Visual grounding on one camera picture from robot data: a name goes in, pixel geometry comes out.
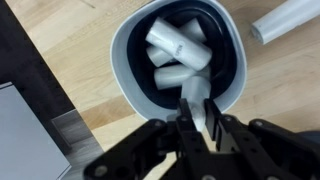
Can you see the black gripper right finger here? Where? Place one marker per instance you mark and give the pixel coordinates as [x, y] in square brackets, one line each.
[266, 151]

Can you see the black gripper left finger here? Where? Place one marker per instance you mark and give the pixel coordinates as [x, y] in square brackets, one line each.
[146, 147]

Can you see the white cylinder roll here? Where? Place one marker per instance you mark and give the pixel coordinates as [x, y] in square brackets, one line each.
[284, 18]
[195, 90]

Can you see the white roll inside container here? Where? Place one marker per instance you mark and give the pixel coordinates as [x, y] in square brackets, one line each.
[174, 75]
[192, 29]
[182, 48]

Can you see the blue and white round container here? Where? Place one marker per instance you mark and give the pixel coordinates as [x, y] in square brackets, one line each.
[134, 71]

